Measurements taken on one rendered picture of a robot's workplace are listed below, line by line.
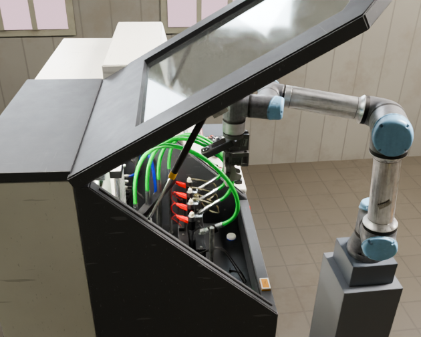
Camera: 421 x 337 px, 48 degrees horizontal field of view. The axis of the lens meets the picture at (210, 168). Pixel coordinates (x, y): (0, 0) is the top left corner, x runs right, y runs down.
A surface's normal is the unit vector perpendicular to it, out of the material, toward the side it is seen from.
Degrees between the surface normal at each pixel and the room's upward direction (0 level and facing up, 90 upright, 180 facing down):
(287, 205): 0
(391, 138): 83
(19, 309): 90
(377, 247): 98
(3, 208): 90
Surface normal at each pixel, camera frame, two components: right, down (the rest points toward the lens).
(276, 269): 0.01, -0.87
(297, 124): 0.13, 0.50
